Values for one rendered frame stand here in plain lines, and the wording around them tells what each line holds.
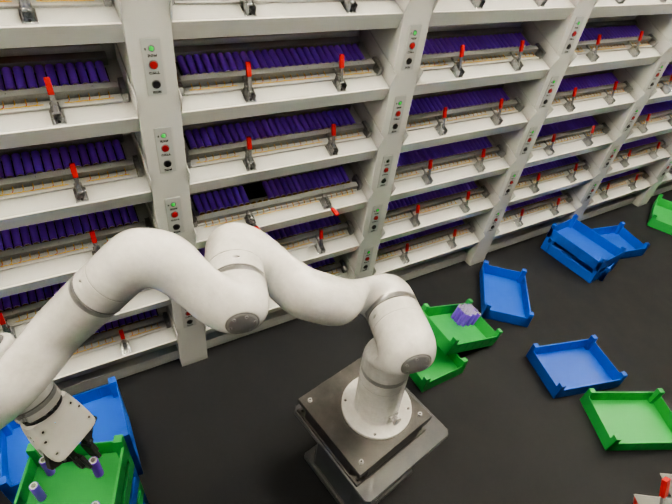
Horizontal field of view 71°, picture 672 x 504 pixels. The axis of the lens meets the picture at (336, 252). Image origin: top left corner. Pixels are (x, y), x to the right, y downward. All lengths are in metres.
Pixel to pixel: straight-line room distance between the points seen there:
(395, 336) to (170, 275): 0.45
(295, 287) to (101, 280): 0.32
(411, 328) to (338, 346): 0.95
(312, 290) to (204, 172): 0.60
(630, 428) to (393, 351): 1.32
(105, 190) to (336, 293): 0.68
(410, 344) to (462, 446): 0.87
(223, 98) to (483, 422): 1.37
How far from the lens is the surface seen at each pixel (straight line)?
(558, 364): 2.15
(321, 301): 0.87
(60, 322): 0.87
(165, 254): 0.76
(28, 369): 0.91
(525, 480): 1.81
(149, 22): 1.14
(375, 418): 1.28
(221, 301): 0.74
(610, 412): 2.12
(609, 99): 2.43
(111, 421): 1.58
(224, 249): 0.81
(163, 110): 1.20
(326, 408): 1.33
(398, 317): 0.98
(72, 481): 1.34
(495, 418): 1.88
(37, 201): 1.32
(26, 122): 1.21
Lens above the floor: 1.49
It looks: 41 degrees down
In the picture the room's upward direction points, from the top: 9 degrees clockwise
